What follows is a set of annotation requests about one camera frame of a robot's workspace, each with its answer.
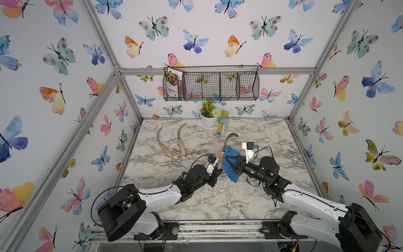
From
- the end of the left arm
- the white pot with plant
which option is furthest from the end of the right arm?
the white pot with plant

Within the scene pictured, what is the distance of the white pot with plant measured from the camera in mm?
1062

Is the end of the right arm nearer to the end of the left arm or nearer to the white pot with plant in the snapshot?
the end of the left arm
